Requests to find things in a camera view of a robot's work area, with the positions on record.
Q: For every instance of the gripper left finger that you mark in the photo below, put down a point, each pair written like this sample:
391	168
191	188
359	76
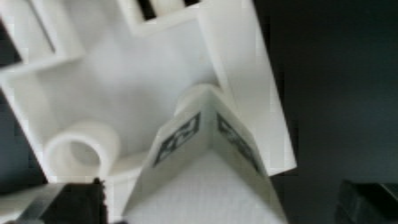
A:
70	204

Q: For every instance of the white chair seat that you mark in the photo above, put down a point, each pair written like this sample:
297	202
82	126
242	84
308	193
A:
116	53

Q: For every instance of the white chair leg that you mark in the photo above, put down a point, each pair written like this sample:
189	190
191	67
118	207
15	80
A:
203	184

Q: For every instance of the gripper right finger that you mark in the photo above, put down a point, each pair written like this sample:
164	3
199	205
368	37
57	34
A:
366	203

